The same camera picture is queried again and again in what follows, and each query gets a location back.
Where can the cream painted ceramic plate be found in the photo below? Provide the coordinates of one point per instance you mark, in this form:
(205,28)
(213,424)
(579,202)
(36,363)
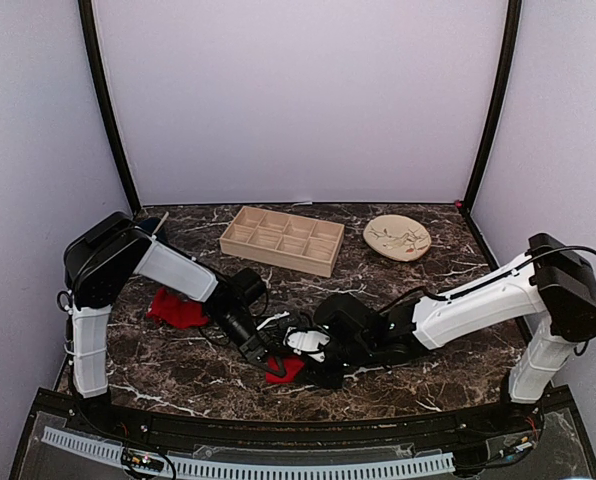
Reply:
(397,237)

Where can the dark blue cup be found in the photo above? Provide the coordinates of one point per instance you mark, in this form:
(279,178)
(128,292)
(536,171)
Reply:
(149,225)

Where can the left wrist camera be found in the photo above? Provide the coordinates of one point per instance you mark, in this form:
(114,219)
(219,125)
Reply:
(248,285)

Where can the left black frame post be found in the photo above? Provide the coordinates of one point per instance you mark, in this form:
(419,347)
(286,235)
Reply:
(96,67)

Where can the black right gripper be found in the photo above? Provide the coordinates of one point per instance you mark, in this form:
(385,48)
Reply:
(318,377)

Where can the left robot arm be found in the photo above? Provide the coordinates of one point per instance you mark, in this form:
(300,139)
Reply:
(99,263)

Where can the wooden stick in cup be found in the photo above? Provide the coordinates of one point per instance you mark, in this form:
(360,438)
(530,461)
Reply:
(162,220)

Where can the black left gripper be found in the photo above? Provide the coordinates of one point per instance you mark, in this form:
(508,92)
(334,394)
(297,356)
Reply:
(260,350)

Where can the black front rail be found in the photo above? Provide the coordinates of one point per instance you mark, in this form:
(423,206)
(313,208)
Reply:
(460,429)

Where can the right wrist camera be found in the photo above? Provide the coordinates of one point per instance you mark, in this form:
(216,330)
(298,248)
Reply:
(307,341)

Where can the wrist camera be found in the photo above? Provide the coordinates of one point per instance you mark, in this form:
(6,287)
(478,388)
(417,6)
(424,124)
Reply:
(248,285)
(307,341)

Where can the white perforated cable duct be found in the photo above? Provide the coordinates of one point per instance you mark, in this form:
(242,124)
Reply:
(145,465)

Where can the wooden compartment tray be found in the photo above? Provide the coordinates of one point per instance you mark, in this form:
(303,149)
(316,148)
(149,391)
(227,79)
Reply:
(284,240)

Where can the right black frame post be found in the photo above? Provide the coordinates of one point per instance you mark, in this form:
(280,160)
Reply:
(504,65)

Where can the red Santa face sock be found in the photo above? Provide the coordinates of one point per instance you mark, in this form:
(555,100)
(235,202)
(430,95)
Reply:
(284,372)

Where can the black frame post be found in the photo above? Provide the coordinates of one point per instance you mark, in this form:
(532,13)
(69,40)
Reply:
(504,65)
(96,67)

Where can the plain red sock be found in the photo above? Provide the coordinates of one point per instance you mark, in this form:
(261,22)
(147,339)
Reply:
(167,307)

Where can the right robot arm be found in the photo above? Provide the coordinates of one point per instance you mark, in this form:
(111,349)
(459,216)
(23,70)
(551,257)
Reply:
(550,280)

